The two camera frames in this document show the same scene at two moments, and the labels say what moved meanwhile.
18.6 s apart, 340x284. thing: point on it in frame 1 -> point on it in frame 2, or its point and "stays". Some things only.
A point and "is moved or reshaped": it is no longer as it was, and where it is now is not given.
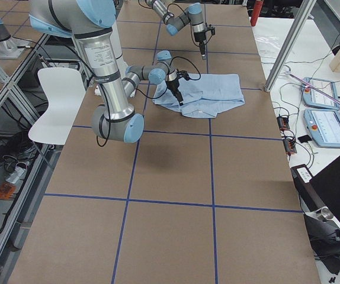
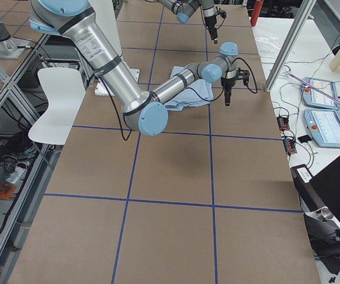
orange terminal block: x=283 y=123 stays
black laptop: x=336 y=191 stays
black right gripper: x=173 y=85 -> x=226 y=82
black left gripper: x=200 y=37 -> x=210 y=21
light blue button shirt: x=203 y=94 is moved or reshaped
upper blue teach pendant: x=314 y=98 stays
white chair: x=66 y=90 stays
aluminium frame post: x=305 y=7 stays
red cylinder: x=257 y=10 stays
